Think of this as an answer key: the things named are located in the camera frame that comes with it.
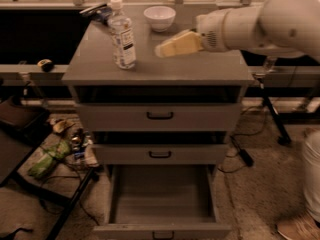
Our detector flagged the wire basket of items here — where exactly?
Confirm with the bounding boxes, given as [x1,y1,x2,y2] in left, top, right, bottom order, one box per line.
[50,119,99,170]

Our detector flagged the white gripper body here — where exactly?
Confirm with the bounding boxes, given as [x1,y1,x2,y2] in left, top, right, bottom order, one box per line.
[196,9,229,52]

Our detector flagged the grey middle drawer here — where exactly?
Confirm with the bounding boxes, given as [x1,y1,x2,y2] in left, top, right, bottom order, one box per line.
[93,132,228,165]

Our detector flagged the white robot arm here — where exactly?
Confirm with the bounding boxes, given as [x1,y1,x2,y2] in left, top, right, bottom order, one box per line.
[155,0,320,61]

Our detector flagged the clear plastic water bottle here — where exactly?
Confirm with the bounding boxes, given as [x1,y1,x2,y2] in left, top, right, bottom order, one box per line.
[108,0,136,69]

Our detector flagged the black power adapter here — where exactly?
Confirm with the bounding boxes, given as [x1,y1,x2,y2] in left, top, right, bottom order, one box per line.
[230,136,254,167]

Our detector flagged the white ceramic bowl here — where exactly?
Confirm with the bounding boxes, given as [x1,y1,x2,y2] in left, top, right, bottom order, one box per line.
[144,6,176,32]

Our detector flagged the white trouser leg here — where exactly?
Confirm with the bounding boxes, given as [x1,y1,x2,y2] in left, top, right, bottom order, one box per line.
[302,131,320,222]

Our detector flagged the blue snack bag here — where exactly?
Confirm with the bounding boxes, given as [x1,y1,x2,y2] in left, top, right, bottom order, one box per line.
[79,3,112,25]

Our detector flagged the black tape measure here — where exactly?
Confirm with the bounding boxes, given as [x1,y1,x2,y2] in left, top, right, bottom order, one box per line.
[37,59,54,73]

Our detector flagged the grey drawer cabinet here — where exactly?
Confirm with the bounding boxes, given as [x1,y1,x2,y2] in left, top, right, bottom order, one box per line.
[61,3,255,172]

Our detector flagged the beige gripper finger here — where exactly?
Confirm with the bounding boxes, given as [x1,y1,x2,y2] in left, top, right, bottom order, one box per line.
[154,34,203,58]
[171,29,199,42]

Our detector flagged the black folding table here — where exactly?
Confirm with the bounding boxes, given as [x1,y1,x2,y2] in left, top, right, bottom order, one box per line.
[0,95,100,240]

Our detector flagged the black tripod stand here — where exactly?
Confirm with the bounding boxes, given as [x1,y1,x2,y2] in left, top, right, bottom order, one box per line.
[253,57,292,146]

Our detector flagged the green chip bag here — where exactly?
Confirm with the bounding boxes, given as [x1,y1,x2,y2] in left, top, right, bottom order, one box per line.
[27,140,71,180]

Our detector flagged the grey drawer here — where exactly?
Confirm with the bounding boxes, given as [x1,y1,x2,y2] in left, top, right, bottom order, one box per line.
[93,165,231,240]
[76,86,241,132]
[93,132,228,165]

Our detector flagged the grey top drawer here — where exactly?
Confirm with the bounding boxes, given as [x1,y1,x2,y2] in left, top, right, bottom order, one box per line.
[76,86,241,132]

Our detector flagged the grey bottom drawer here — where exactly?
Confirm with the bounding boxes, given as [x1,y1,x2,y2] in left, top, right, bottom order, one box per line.
[93,165,231,240]

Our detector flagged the beige sneaker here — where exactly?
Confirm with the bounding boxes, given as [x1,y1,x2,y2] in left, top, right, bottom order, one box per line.
[277,213,320,240]

